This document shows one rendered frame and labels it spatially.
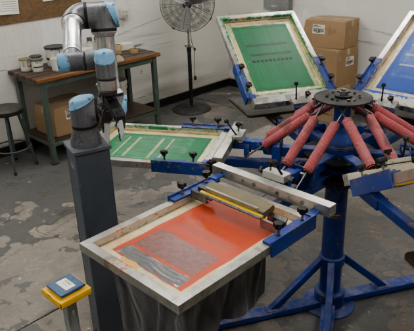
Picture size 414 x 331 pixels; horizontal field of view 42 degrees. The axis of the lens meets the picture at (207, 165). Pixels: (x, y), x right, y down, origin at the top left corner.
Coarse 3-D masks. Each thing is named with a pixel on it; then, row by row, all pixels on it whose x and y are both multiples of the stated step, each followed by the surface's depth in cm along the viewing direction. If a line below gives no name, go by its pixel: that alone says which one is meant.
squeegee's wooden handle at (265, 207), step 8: (208, 184) 245; (216, 184) 244; (224, 192) 237; (232, 192) 236; (240, 192) 235; (248, 200) 229; (256, 200) 228; (264, 208) 222; (272, 208) 224; (264, 216) 221
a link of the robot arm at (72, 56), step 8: (72, 8) 235; (80, 8) 235; (64, 16) 231; (72, 16) 231; (80, 16) 234; (64, 24) 229; (72, 24) 226; (80, 24) 232; (64, 32) 224; (72, 32) 221; (80, 32) 226; (64, 40) 218; (72, 40) 217; (80, 40) 221; (64, 48) 214; (72, 48) 212; (80, 48) 216; (64, 56) 208; (72, 56) 208; (80, 56) 208; (64, 64) 208; (72, 64) 208; (80, 64) 209
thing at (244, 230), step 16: (224, 224) 232; (240, 224) 231; (256, 224) 231; (240, 240) 219; (256, 240) 219; (176, 256) 210; (192, 256) 210; (208, 256) 209; (224, 256) 209; (192, 272) 200; (208, 272) 200; (176, 288) 191
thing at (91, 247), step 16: (160, 208) 239; (176, 208) 245; (288, 208) 235; (128, 224) 227; (144, 224) 233; (96, 240) 216; (96, 256) 208; (112, 256) 205; (256, 256) 203; (128, 272) 196; (224, 272) 194; (240, 272) 198; (144, 288) 189; (160, 288) 186; (192, 288) 185; (208, 288) 187; (176, 304) 178; (192, 304) 182
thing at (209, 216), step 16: (192, 208) 246; (208, 208) 245; (224, 208) 245; (160, 224) 233; (176, 224) 233; (208, 224) 232; (144, 240) 222; (160, 240) 221; (176, 240) 221; (160, 256) 210
